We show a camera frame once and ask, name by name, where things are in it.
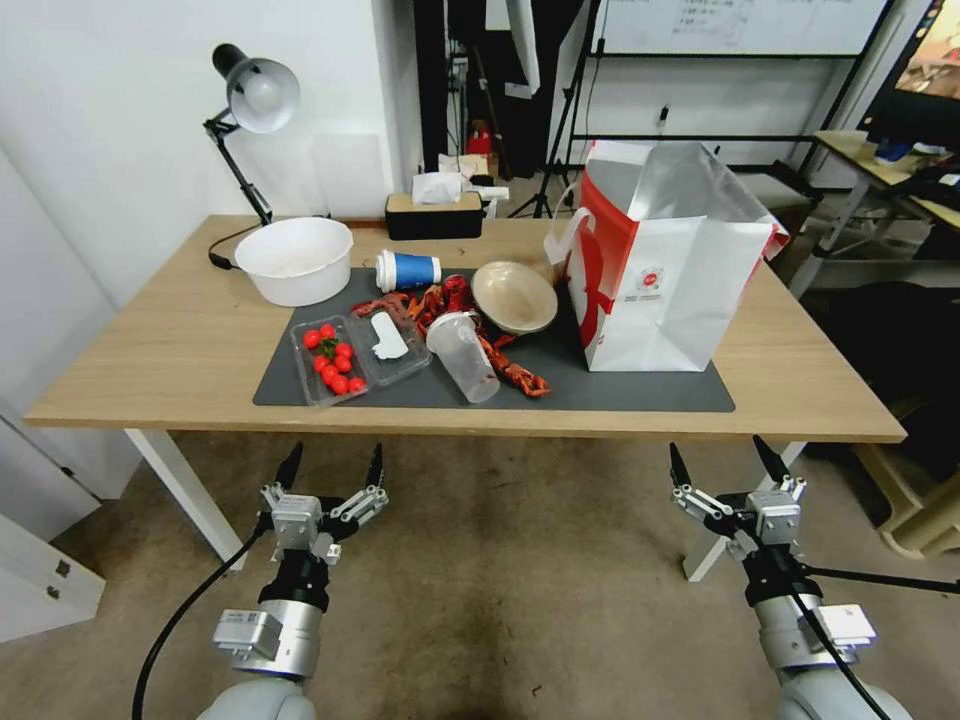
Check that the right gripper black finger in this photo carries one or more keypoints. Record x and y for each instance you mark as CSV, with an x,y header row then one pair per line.
x,y
681,472
774,461

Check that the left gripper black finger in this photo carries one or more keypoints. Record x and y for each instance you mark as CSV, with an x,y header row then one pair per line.
x,y
374,469
289,469

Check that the red white food delivery bag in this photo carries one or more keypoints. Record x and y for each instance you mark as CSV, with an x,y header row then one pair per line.
x,y
660,315

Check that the dark grey table mat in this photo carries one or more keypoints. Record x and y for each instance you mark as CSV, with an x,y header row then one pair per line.
x,y
637,390

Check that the clear plastic clamshell container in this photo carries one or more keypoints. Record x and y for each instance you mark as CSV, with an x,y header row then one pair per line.
x,y
397,367

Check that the white plastic spoon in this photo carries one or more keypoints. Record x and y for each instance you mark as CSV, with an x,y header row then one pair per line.
x,y
386,341

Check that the clear plastic cup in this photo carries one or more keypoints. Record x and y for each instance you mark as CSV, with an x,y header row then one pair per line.
x,y
466,360

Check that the beige plastic stool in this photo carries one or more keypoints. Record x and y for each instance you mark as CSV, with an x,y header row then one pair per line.
x,y
919,510

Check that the red crayfish shell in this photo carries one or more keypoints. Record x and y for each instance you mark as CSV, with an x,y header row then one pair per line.
x,y
433,304
384,306
517,373

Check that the wooden table with white legs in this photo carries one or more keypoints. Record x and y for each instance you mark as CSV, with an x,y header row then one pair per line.
x,y
150,352

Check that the crushed red can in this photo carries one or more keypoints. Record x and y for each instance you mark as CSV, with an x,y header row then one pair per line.
x,y
457,292

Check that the blue paper cup white lid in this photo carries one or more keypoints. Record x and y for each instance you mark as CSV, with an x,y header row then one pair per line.
x,y
412,270

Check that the large white plastic bowl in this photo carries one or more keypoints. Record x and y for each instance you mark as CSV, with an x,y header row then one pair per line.
x,y
294,259

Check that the beige paper bowl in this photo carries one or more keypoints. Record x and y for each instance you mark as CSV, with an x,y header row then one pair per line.
x,y
517,300

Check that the white cabinet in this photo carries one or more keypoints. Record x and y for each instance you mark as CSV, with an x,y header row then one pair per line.
x,y
37,450

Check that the black tissue box wooden lid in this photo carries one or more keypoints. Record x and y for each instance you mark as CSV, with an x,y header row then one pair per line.
x,y
433,217

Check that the white tissue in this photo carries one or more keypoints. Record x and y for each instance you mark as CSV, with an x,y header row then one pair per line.
x,y
436,187

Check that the cardboard box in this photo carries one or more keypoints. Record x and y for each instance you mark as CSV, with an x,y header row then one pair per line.
x,y
469,166

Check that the pale side desk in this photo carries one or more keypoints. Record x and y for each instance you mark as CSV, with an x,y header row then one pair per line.
x,y
855,150

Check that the red fire extinguisher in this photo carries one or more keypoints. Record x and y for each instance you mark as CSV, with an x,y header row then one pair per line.
x,y
480,140

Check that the black tripod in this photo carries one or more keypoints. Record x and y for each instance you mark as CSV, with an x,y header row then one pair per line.
x,y
559,135

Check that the black desk lamp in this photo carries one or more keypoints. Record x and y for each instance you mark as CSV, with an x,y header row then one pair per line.
x,y
259,90

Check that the black monitor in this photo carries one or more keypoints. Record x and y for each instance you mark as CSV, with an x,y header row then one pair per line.
x,y
919,75

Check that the whiteboard on black stand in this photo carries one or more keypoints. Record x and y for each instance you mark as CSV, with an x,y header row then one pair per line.
x,y
735,26

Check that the left pale wrist camera box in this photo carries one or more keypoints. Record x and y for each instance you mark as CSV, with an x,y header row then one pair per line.
x,y
295,521

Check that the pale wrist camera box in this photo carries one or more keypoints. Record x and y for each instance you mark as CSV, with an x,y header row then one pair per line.
x,y
777,517
295,521

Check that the right pale wrist camera box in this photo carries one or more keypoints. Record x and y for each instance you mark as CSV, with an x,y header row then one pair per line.
x,y
777,517

